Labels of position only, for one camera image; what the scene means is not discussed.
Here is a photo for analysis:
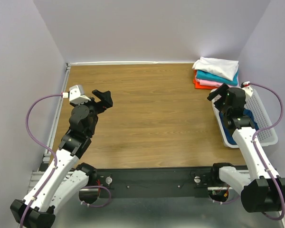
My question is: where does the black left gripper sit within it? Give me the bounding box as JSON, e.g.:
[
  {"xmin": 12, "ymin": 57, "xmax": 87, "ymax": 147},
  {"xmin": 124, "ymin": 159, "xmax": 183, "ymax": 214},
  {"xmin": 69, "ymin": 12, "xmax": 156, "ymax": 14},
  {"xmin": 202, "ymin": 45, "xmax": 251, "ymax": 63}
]
[{"xmin": 70, "ymin": 90, "xmax": 113, "ymax": 136}]

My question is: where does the dark blue t shirt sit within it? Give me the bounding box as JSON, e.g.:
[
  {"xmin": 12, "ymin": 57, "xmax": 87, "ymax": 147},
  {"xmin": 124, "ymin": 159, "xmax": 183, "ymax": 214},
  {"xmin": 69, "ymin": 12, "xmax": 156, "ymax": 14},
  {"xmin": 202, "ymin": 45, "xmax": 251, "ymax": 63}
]
[{"xmin": 219, "ymin": 109, "xmax": 259, "ymax": 145}]

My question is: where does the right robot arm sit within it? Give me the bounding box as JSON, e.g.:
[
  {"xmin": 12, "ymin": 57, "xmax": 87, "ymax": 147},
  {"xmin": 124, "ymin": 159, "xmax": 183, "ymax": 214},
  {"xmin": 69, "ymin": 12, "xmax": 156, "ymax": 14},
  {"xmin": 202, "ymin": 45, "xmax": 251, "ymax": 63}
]
[{"xmin": 207, "ymin": 82, "xmax": 285, "ymax": 220}]

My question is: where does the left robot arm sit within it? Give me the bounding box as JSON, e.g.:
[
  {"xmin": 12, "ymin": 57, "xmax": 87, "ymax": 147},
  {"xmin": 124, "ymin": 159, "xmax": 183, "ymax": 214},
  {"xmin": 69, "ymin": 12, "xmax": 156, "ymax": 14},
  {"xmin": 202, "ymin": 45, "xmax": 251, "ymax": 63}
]
[{"xmin": 10, "ymin": 85, "xmax": 113, "ymax": 228}]

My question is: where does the pink folded t shirt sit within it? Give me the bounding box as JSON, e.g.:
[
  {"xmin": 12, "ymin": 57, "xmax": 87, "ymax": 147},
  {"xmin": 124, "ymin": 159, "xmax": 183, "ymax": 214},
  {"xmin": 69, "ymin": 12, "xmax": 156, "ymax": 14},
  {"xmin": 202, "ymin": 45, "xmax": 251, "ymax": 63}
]
[{"xmin": 198, "ymin": 79, "xmax": 223, "ymax": 87}]

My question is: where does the orange folded t shirt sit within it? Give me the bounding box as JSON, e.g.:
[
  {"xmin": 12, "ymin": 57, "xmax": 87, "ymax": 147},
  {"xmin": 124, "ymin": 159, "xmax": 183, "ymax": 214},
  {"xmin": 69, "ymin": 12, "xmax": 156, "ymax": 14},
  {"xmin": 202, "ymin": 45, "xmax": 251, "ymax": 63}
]
[{"xmin": 193, "ymin": 70, "xmax": 217, "ymax": 90}]

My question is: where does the teal folded t shirt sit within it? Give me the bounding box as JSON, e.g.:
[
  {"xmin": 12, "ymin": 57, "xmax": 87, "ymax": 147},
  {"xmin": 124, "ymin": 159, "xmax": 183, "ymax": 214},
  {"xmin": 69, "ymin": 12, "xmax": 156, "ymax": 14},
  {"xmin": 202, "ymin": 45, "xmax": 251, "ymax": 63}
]
[{"xmin": 196, "ymin": 70, "xmax": 238, "ymax": 86}]

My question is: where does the white folded t shirt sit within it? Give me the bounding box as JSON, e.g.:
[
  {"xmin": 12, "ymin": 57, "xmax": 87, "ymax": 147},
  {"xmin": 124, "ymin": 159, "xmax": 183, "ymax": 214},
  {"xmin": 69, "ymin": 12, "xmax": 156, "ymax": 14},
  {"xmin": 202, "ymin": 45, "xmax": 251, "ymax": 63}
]
[{"xmin": 192, "ymin": 57, "xmax": 239, "ymax": 81}]

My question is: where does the white plastic basket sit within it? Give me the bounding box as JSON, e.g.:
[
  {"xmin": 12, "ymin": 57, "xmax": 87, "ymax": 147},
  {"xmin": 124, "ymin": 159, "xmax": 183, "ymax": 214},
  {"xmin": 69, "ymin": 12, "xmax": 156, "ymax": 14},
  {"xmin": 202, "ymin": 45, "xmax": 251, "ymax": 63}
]
[{"xmin": 211, "ymin": 86, "xmax": 278, "ymax": 149}]

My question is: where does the white table edge strip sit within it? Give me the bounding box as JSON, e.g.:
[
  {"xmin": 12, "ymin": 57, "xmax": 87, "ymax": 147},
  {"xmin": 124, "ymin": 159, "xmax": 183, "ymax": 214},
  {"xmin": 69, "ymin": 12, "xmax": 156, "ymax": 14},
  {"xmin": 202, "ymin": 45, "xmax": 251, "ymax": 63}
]
[{"xmin": 66, "ymin": 61, "xmax": 195, "ymax": 67}]

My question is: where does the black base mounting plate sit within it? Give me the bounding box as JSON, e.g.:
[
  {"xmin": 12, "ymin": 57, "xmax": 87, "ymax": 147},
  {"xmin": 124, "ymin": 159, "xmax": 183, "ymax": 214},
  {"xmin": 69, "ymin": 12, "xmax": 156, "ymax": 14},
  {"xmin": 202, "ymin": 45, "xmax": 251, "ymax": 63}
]
[{"xmin": 78, "ymin": 166, "xmax": 252, "ymax": 200}]

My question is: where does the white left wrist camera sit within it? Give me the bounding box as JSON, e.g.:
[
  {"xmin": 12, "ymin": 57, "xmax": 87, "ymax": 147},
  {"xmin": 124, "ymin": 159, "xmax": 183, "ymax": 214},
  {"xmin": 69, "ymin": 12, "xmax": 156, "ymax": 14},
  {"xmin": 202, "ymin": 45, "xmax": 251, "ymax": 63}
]
[{"xmin": 62, "ymin": 85, "xmax": 91, "ymax": 105}]

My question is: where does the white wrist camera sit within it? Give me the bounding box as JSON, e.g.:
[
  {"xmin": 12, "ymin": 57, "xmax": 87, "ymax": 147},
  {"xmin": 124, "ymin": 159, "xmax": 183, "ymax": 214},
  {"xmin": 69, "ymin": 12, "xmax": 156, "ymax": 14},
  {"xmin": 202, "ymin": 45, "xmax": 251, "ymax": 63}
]
[
  {"xmin": 240, "ymin": 81, "xmax": 254, "ymax": 99},
  {"xmin": 62, "ymin": 85, "xmax": 91, "ymax": 105}
]

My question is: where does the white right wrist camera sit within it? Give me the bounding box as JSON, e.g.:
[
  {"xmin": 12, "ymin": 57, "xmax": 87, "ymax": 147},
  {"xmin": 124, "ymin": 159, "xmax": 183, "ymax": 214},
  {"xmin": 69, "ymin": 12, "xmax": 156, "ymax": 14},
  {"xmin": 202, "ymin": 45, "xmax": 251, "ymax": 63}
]
[{"xmin": 240, "ymin": 81, "xmax": 254, "ymax": 99}]

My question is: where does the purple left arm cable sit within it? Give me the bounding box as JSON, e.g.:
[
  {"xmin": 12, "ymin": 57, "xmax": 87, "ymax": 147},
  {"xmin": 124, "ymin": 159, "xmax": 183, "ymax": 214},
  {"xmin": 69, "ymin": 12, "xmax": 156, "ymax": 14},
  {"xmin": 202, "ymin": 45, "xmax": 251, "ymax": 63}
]
[{"xmin": 19, "ymin": 93, "xmax": 69, "ymax": 228}]

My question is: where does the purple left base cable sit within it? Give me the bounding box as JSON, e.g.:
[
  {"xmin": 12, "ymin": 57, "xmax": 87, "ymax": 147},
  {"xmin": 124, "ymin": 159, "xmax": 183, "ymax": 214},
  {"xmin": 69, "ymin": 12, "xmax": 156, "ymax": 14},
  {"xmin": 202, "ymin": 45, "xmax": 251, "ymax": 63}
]
[{"xmin": 79, "ymin": 185, "xmax": 112, "ymax": 209}]

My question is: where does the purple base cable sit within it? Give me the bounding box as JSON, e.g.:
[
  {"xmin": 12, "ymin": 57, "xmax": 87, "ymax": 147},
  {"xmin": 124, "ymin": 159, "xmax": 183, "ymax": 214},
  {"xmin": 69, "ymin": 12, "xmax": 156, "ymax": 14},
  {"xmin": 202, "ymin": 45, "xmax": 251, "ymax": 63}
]
[
  {"xmin": 79, "ymin": 185, "xmax": 112, "ymax": 209},
  {"xmin": 211, "ymin": 190, "xmax": 243, "ymax": 205}
]

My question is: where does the aluminium frame rail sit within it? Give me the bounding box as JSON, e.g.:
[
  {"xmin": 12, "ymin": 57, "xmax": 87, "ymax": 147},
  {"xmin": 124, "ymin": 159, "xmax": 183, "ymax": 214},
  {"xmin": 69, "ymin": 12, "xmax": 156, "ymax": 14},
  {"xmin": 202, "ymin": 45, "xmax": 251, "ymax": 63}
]
[{"xmin": 28, "ymin": 63, "xmax": 71, "ymax": 192}]

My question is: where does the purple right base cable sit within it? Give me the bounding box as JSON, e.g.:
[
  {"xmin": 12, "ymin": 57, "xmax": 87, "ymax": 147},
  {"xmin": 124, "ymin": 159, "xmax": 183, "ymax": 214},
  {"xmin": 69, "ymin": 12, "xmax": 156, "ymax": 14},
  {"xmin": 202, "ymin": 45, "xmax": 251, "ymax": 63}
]
[{"xmin": 211, "ymin": 190, "xmax": 243, "ymax": 205}]

